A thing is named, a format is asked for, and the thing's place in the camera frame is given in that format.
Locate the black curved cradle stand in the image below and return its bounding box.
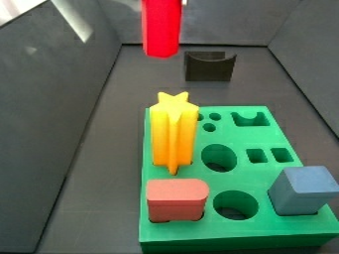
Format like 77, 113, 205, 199
185, 51, 238, 81

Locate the yellow star block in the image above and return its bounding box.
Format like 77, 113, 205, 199
150, 91, 199, 176

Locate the green shape sorter base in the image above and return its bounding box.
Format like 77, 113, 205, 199
139, 106, 339, 254

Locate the salmon rounded block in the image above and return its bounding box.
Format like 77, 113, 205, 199
146, 179, 210, 222

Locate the red hexagon block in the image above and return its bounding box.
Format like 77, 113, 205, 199
142, 0, 183, 58

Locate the blue square block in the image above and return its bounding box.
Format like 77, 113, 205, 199
267, 166, 339, 216

